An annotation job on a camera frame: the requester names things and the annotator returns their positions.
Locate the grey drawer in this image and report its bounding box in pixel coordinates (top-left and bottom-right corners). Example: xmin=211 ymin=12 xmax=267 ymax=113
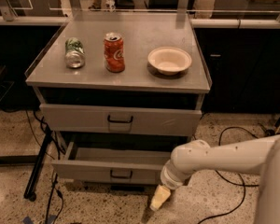
xmin=40 ymin=104 xmax=202 ymax=136
xmin=52 ymin=142 xmax=170 ymax=185

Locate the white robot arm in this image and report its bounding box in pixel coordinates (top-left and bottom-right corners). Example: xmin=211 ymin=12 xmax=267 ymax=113
xmin=150 ymin=134 xmax=280 ymax=224

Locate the grey drawer cabinet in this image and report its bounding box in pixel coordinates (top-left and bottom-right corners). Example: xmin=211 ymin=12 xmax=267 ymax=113
xmin=24 ymin=10 xmax=213 ymax=192

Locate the grey top drawer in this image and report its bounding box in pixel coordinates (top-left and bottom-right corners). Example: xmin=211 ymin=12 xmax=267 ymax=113
xmin=40 ymin=104 xmax=202 ymax=136

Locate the black stand leg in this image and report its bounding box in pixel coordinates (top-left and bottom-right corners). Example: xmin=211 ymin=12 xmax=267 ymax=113
xmin=23 ymin=127 xmax=51 ymax=202

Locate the white paper bowl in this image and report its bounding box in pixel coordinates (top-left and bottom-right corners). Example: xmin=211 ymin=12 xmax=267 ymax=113
xmin=147 ymin=47 xmax=192 ymax=76

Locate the red cola can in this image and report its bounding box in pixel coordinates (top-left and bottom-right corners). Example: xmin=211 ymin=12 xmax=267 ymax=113
xmin=104 ymin=32 xmax=125 ymax=73

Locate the green soda can lying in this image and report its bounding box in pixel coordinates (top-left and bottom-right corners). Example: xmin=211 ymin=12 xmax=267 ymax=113
xmin=64 ymin=37 xmax=85 ymax=68

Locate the clear plastic bottle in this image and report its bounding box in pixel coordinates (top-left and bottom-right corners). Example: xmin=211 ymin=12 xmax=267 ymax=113
xmin=105 ymin=0 xmax=115 ymax=11

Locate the black floor cable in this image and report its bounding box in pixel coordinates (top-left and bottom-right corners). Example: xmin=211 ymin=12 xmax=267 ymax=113
xmin=197 ymin=126 xmax=260 ymax=224

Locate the black cable bundle left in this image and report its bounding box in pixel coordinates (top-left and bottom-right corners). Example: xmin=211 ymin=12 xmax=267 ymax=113
xmin=25 ymin=109 xmax=66 ymax=224

